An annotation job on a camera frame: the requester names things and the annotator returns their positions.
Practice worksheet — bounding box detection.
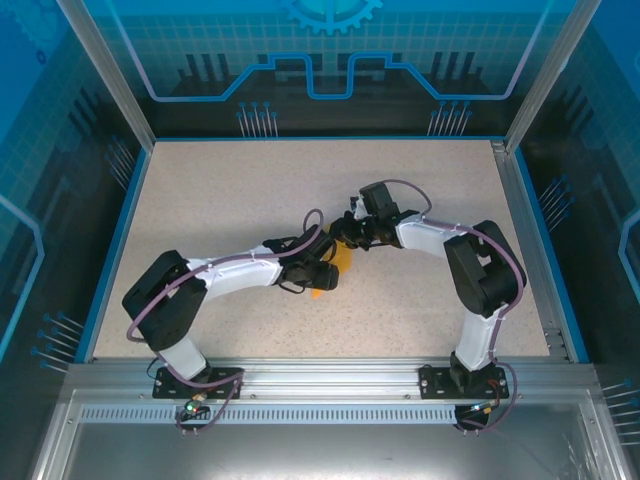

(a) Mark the orange paper sheet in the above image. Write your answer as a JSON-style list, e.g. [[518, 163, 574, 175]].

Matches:
[[309, 234, 356, 301]]

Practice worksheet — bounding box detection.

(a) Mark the metal tray panel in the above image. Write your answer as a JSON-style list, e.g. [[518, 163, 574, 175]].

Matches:
[[27, 389, 634, 480]]

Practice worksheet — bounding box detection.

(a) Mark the blue table edge trim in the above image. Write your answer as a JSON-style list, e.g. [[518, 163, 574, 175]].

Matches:
[[73, 147, 154, 365], [513, 148, 592, 365]]

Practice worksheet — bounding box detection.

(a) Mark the small lit circuit board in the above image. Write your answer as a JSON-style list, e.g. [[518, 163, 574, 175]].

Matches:
[[182, 394, 210, 420], [467, 399, 502, 420]]

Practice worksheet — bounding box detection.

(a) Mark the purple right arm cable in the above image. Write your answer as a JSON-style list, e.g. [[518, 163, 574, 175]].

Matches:
[[382, 179, 527, 436]]

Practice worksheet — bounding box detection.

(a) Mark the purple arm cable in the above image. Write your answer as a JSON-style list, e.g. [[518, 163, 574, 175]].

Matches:
[[127, 208, 326, 437], [382, 179, 527, 436]]

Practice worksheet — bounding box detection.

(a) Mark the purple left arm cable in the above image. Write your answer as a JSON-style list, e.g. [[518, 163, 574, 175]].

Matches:
[[127, 208, 326, 437]]

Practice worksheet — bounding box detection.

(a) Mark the aluminium mounting rail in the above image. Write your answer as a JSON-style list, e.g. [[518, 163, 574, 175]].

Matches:
[[64, 355, 601, 401]]

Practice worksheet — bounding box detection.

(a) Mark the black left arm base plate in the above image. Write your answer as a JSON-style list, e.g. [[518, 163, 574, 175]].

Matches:
[[152, 364, 246, 400]]

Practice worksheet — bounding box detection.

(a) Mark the slotted cable duct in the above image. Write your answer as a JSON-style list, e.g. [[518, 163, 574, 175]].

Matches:
[[78, 405, 459, 424]]

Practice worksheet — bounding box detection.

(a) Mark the aluminium side rail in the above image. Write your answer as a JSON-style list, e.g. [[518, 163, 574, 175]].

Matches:
[[491, 140, 575, 364]]

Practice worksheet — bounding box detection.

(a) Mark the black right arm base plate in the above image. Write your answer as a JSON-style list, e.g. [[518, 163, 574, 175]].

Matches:
[[418, 363, 511, 400]]

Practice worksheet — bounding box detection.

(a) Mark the aluminium frame post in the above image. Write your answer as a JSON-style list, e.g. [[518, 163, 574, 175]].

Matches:
[[54, 0, 157, 151], [503, 0, 605, 154]]

